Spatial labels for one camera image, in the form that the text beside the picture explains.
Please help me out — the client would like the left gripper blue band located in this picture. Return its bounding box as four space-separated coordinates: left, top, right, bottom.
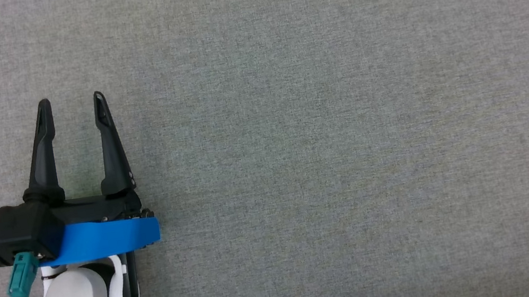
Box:
0 83 164 277

